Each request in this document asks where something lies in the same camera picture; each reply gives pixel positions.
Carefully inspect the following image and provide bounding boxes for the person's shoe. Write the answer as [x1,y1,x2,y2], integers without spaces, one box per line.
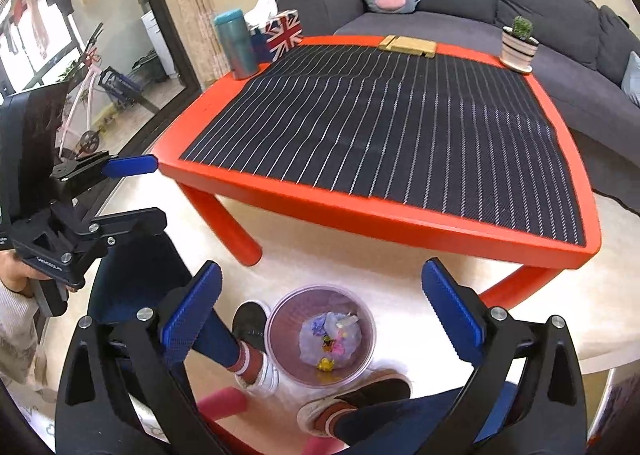
[232,300,280,393]
[296,369,413,437]

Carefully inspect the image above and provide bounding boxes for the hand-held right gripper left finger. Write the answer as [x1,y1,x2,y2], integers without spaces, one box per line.
[54,261,223,455]

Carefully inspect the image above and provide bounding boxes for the person's right shoe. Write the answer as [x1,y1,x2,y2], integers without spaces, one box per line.
[296,369,413,437]

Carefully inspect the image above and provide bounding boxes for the beige curtain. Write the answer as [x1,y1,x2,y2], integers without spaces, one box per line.
[160,0,231,86]

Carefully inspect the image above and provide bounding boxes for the black sliding door frame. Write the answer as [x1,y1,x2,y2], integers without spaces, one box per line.
[0,0,203,216]

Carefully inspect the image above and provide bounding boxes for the potted cactus striped pot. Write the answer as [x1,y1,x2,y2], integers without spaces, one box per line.
[501,16,540,70]

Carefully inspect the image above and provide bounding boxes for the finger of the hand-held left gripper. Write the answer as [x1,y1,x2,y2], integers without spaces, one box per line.
[65,150,159,180]
[87,207,167,241]

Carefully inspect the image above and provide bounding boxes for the black floor cable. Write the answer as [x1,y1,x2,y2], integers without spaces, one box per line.
[592,187,640,216]

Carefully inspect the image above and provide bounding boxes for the clear plastic bin bag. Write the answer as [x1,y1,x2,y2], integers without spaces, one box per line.
[299,312,361,371]

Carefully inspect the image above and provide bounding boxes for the person's left hand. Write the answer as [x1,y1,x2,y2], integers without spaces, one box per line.
[0,251,32,295]

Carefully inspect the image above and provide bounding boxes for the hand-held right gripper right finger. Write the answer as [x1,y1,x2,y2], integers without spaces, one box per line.
[421,257,587,455]

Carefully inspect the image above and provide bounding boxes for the person's left forearm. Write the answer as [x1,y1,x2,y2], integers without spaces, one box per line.
[0,285,46,386]

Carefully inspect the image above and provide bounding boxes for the flag print tissue box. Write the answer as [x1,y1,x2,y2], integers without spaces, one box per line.
[248,10,304,64]

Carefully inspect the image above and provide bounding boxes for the teal thermos bottle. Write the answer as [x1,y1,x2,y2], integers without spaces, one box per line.
[214,9,259,80]

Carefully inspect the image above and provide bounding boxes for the white tissue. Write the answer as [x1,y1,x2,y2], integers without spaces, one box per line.
[245,0,277,28]

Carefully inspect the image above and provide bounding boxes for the pink white bicycle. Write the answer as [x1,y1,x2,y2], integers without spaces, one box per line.
[55,22,156,158]

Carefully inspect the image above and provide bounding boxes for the person's left shoe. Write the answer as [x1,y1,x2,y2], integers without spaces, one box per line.
[232,300,280,393]

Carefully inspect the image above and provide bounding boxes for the pink padded chair leg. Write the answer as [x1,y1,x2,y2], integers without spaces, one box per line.
[197,387,248,421]
[300,435,346,455]

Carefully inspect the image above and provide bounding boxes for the white appliance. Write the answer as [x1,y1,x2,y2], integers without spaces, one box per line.
[140,10,178,80]

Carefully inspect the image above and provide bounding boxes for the light blue cushion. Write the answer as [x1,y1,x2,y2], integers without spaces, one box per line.
[621,51,640,108]

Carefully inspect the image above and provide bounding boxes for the person's right leg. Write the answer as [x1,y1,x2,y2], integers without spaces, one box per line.
[332,380,516,455]

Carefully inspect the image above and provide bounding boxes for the purple transparent trash bin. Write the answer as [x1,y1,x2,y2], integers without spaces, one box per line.
[265,285,377,388]

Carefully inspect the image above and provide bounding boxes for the wooden phone stand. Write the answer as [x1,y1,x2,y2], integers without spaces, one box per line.
[378,35,437,58]

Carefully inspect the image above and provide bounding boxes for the hanging red garment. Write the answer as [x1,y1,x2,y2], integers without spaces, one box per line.
[27,0,50,58]

